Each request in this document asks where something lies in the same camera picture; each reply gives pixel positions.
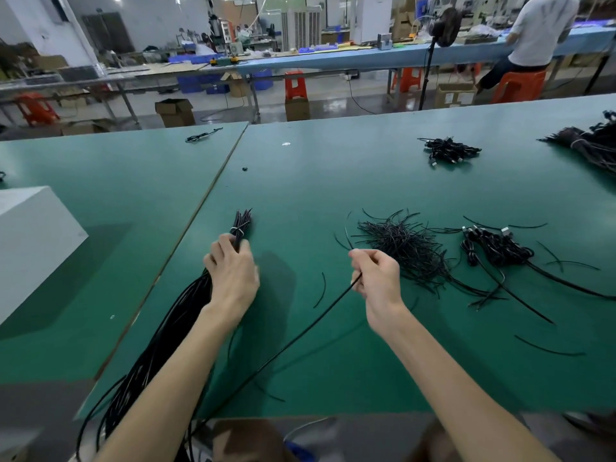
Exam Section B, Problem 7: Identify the person's right hand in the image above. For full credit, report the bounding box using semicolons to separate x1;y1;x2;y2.
347;248;411;341

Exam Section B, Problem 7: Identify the person's left hand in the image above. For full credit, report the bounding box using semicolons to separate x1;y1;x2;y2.
202;232;261;328

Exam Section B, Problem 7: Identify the pile of black wire ties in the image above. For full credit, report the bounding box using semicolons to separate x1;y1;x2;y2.
335;209;492;302

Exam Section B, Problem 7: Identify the long black cable bundle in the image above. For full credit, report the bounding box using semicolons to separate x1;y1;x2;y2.
75;209;254;462

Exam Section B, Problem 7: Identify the small cable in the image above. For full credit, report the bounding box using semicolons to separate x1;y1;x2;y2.
185;126;225;144

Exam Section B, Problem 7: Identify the small pile of knotted cables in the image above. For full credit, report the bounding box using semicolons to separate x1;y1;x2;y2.
418;136;483;169

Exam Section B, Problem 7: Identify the large heap of black cables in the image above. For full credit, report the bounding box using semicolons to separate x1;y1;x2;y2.
539;110;616;177

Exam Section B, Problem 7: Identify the person's right forearm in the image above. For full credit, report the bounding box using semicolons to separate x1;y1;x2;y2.
380;317;561;462

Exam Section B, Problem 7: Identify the person's left forearm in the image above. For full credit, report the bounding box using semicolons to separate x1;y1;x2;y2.
96;307;246;462

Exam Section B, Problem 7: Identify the open cardboard box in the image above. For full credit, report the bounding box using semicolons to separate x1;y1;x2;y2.
155;98;196;129

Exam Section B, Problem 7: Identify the small cardboard box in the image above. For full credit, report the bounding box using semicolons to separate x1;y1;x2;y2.
285;97;312;122

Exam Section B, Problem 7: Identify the blue plastic item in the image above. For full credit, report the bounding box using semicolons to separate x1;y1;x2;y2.
286;440;319;462

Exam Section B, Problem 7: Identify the large white box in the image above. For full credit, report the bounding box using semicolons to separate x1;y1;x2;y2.
0;185;90;325

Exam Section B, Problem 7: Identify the red plastic stool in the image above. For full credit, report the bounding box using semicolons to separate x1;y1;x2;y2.
284;70;309;102

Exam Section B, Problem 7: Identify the orange plastic stool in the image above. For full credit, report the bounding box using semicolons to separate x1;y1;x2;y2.
397;66;425;95
14;92;61;127
493;70;548;104

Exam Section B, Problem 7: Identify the long blue workbench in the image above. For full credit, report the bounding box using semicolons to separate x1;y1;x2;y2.
216;28;616;78

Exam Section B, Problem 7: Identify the black fan on stand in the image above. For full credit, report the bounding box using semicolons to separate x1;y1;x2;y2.
418;6;464;112

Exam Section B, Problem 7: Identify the black tripod stand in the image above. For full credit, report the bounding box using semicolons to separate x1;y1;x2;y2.
583;43;616;96

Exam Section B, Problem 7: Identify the loose black wire tie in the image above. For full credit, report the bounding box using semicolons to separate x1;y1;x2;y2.
545;259;601;272
514;334;586;359
312;272;329;310
537;241;565;273

